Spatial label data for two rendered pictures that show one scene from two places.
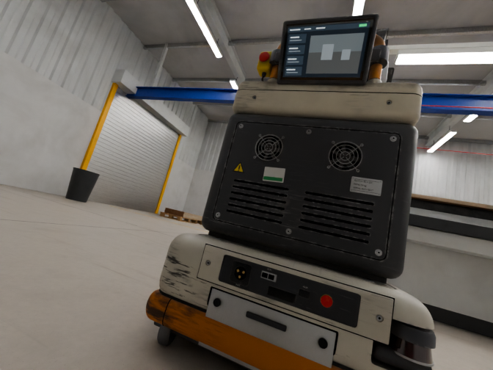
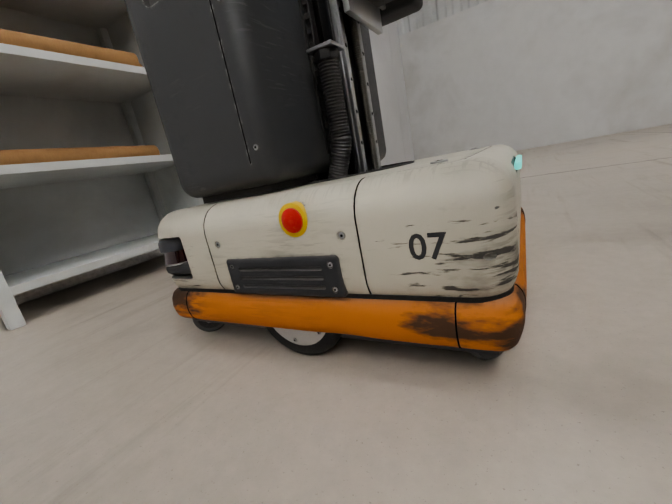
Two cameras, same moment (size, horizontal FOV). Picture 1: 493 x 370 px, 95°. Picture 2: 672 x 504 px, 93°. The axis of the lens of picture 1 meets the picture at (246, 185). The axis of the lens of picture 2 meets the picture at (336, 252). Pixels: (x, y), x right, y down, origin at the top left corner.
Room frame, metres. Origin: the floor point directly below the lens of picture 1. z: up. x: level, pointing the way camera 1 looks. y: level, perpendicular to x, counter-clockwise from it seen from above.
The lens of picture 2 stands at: (0.92, -0.97, 0.30)
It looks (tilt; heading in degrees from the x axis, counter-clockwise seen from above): 14 degrees down; 102
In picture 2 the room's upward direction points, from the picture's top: 11 degrees counter-clockwise
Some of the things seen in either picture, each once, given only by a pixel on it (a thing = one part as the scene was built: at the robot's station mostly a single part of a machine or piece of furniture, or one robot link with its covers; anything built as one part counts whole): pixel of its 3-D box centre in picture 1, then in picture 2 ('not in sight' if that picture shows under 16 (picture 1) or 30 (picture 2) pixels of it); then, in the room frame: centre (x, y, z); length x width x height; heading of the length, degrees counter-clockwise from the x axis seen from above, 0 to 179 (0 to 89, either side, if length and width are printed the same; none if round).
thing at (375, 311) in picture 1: (283, 286); not in sight; (0.52, -0.13, 0.23); 0.41 x 0.02 x 0.08; 70
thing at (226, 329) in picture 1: (286, 288); (360, 225); (0.84, -0.22, 0.16); 0.67 x 0.64 x 0.25; 160
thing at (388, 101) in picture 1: (307, 165); (289, 40); (0.75, -0.19, 0.59); 0.55 x 0.34 x 0.83; 70
